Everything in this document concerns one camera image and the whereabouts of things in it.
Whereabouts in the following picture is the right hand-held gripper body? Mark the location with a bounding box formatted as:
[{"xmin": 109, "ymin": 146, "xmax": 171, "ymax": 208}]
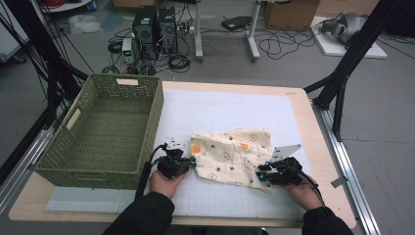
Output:
[{"xmin": 265, "ymin": 143, "xmax": 303, "ymax": 187}]

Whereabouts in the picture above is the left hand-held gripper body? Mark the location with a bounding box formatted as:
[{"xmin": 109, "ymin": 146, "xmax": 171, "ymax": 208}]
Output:
[{"xmin": 156, "ymin": 136, "xmax": 192, "ymax": 179}]

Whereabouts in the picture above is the cream printed cloth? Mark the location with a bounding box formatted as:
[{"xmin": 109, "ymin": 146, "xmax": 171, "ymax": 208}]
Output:
[{"xmin": 190, "ymin": 127, "xmax": 274, "ymax": 194}]

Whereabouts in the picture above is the green woven basket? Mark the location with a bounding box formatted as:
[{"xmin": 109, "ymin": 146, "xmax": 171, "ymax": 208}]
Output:
[{"xmin": 33, "ymin": 72, "xmax": 165, "ymax": 191}]

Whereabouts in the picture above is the person's left hand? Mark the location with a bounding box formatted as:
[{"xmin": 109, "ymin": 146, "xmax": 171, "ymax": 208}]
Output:
[{"xmin": 149, "ymin": 169, "xmax": 189, "ymax": 200}]

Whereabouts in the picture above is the person's right hand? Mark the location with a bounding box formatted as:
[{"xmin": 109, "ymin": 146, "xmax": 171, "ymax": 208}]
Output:
[{"xmin": 283, "ymin": 175, "xmax": 324, "ymax": 212}]

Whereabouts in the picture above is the white grid mat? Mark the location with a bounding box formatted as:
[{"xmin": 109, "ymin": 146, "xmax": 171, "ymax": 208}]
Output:
[{"xmin": 45, "ymin": 89, "xmax": 324, "ymax": 220}]

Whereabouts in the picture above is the grey bench power supply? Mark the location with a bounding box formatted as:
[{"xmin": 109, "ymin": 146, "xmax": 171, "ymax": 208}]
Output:
[{"xmin": 121, "ymin": 37, "xmax": 136, "ymax": 65}]

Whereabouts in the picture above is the white desk leg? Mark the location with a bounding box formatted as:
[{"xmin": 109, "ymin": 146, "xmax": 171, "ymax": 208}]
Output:
[
  {"xmin": 194, "ymin": 0, "xmax": 205, "ymax": 63},
  {"xmin": 246, "ymin": 0, "xmax": 262, "ymax": 63}
]

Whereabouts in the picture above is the narrow black computer tower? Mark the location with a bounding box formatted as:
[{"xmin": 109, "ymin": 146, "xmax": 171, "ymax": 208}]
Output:
[{"xmin": 158, "ymin": 6, "xmax": 179, "ymax": 55}]

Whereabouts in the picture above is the white floor board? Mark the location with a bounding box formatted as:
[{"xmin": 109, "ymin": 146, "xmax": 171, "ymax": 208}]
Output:
[{"xmin": 309, "ymin": 16, "xmax": 389, "ymax": 60}]

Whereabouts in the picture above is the wide black computer tower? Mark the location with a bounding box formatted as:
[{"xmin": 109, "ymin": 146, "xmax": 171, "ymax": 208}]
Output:
[{"xmin": 131, "ymin": 5, "xmax": 161, "ymax": 60}]

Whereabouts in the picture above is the flat black device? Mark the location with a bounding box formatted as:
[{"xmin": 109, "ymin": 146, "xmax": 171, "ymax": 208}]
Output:
[{"xmin": 220, "ymin": 15, "xmax": 253, "ymax": 32}]

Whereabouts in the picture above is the black metal stand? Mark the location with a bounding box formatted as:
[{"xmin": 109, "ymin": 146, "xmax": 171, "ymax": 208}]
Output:
[{"xmin": 302, "ymin": 0, "xmax": 405, "ymax": 142}]

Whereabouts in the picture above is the large cardboard box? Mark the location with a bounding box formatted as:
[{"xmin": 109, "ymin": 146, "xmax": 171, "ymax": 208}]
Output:
[{"xmin": 262, "ymin": 0, "xmax": 321, "ymax": 31}]

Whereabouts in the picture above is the teal sheet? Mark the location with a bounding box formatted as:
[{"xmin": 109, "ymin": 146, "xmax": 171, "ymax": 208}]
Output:
[{"xmin": 100, "ymin": 11, "xmax": 126, "ymax": 32}]

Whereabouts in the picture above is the grey helmet-shaped device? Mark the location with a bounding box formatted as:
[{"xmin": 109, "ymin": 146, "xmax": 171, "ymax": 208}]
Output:
[{"xmin": 319, "ymin": 12, "xmax": 368, "ymax": 45}]

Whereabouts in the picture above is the clear plastic bag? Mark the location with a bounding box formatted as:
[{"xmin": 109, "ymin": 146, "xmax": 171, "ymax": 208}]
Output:
[{"xmin": 68, "ymin": 13, "xmax": 103, "ymax": 35}]

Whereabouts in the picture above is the white round table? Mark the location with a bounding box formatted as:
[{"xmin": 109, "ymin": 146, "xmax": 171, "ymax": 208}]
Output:
[{"xmin": 38, "ymin": 0, "xmax": 94, "ymax": 14}]

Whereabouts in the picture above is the left hand-held gripper black cable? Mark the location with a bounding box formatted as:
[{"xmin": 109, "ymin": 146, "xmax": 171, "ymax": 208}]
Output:
[{"xmin": 135, "ymin": 142, "xmax": 169, "ymax": 200}]

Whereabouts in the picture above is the hand-held gripper black cable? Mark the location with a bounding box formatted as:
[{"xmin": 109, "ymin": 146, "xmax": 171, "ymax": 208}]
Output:
[
  {"xmin": 135, "ymin": 142, "xmax": 169, "ymax": 200},
  {"xmin": 287, "ymin": 164, "xmax": 326, "ymax": 207}
]

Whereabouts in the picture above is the right hand-held gripper black cable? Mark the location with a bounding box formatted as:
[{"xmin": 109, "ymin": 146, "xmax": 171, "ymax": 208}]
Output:
[{"xmin": 287, "ymin": 164, "xmax": 326, "ymax": 207}]

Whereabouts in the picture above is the grey metal bracket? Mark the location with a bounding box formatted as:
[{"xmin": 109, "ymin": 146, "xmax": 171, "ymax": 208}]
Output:
[{"xmin": 330, "ymin": 175, "xmax": 349, "ymax": 189}]

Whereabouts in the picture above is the aluminium rail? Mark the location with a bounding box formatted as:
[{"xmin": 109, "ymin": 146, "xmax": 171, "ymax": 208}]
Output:
[
  {"xmin": 0, "ymin": 107, "xmax": 71, "ymax": 213},
  {"xmin": 311, "ymin": 101, "xmax": 382, "ymax": 235}
]

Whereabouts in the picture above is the coiled black cable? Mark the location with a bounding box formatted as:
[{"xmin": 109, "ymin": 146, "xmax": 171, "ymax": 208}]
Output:
[
  {"xmin": 107, "ymin": 38, "xmax": 123, "ymax": 55},
  {"xmin": 167, "ymin": 53, "xmax": 192, "ymax": 73}
]

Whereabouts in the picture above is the black floor cable tangle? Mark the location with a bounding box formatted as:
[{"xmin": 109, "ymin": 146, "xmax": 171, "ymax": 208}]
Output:
[{"xmin": 258, "ymin": 28, "xmax": 317, "ymax": 61}]

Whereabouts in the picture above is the black frame with cables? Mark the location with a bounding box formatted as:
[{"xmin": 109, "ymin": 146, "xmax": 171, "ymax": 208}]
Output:
[{"xmin": 0, "ymin": 0, "xmax": 89, "ymax": 128}]

